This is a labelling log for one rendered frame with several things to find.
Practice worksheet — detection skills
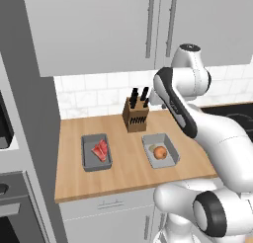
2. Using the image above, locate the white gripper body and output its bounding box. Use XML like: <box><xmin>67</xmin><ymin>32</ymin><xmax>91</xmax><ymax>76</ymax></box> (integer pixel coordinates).
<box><xmin>146</xmin><ymin>90</ymin><xmax>165</xmax><ymax>108</ymax></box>

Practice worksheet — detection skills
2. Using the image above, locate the grey container with onion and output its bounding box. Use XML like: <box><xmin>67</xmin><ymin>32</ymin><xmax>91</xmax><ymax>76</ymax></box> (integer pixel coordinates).
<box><xmin>141</xmin><ymin>132</ymin><xmax>182</xmax><ymax>170</ymax></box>

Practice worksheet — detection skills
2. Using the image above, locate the orange onion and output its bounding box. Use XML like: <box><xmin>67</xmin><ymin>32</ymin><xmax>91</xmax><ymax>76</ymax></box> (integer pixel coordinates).
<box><xmin>153</xmin><ymin>145</ymin><xmax>168</xmax><ymax>161</ymax></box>

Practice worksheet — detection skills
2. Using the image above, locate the red raw steak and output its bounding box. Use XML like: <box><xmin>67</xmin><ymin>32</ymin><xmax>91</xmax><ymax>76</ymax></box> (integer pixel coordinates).
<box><xmin>91</xmin><ymin>138</ymin><xmax>109</xmax><ymax>163</ymax></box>

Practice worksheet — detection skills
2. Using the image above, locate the grey container with steak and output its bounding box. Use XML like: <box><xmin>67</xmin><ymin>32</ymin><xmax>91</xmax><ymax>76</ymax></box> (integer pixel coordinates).
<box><xmin>80</xmin><ymin>132</ymin><xmax>114</xmax><ymax>173</ymax></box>

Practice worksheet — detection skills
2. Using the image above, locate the wooden knife block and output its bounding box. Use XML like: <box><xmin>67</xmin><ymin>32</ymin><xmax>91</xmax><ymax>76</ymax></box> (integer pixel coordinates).
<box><xmin>122</xmin><ymin>97</ymin><xmax>151</xmax><ymax>133</ymax></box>

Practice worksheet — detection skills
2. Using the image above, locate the black hob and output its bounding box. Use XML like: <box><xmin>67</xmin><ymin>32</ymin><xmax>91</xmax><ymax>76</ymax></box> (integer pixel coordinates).
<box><xmin>199</xmin><ymin>102</ymin><xmax>253</xmax><ymax>143</ymax></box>

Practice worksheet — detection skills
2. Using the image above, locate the wide grey upper cupboard door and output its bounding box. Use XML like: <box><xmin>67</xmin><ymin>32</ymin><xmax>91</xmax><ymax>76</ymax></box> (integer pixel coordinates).
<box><xmin>21</xmin><ymin>0</ymin><xmax>162</xmax><ymax>78</ymax></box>

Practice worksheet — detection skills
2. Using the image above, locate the tall grey appliance housing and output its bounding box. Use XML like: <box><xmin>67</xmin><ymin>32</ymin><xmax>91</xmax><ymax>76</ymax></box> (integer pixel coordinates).
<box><xmin>0</xmin><ymin>0</ymin><xmax>69</xmax><ymax>243</ymax></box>

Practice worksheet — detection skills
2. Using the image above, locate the grey drawer front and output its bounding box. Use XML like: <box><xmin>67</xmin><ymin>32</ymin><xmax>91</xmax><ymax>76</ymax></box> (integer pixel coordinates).
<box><xmin>58</xmin><ymin>187</ymin><xmax>158</xmax><ymax>222</ymax></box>

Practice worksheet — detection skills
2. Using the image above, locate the grey lower cupboard door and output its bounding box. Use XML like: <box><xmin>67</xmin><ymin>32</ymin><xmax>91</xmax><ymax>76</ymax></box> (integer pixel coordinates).
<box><xmin>62</xmin><ymin>208</ymin><xmax>156</xmax><ymax>243</ymax></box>

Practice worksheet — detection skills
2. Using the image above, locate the built-in microwave oven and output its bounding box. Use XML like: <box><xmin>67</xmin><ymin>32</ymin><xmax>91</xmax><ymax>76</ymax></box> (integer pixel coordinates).
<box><xmin>0</xmin><ymin>91</ymin><xmax>16</xmax><ymax>150</ymax></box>

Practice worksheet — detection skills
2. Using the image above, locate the grey upper cupboard handle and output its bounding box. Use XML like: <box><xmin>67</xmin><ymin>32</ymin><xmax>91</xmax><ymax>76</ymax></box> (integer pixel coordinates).
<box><xmin>145</xmin><ymin>0</ymin><xmax>155</xmax><ymax>59</ymax></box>
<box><xmin>165</xmin><ymin>0</ymin><xmax>178</xmax><ymax>58</ymax></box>

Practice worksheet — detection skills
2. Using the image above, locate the grey cupboard handle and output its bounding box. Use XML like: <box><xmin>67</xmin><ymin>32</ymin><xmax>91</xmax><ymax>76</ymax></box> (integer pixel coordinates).
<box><xmin>145</xmin><ymin>0</ymin><xmax>155</xmax><ymax>59</ymax></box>
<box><xmin>165</xmin><ymin>0</ymin><xmax>178</xmax><ymax>58</ymax></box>
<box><xmin>143</xmin><ymin>215</ymin><xmax>151</xmax><ymax>241</ymax></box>

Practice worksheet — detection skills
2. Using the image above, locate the grey drawer handle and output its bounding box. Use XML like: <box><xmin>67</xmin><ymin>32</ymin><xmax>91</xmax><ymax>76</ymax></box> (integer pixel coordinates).
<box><xmin>97</xmin><ymin>201</ymin><xmax>126</xmax><ymax>210</ymax></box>

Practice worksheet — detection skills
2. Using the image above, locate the grey lower cupboard handle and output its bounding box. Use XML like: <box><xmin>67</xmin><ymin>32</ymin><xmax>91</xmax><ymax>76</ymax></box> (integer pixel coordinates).
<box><xmin>143</xmin><ymin>215</ymin><xmax>151</xmax><ymax>241</ymax></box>

